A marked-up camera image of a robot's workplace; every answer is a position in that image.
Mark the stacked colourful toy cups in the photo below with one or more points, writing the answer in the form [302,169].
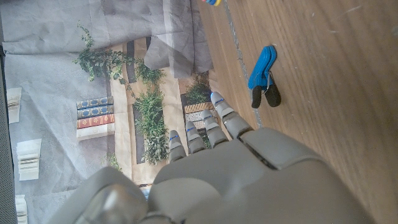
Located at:
[213,2]

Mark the blue clip with black tips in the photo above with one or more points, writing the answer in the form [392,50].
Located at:
[261,71]

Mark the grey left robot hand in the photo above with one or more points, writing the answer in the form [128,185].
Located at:
[248,186]

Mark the printed backdrop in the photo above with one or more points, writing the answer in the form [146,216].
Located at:
[62,62]

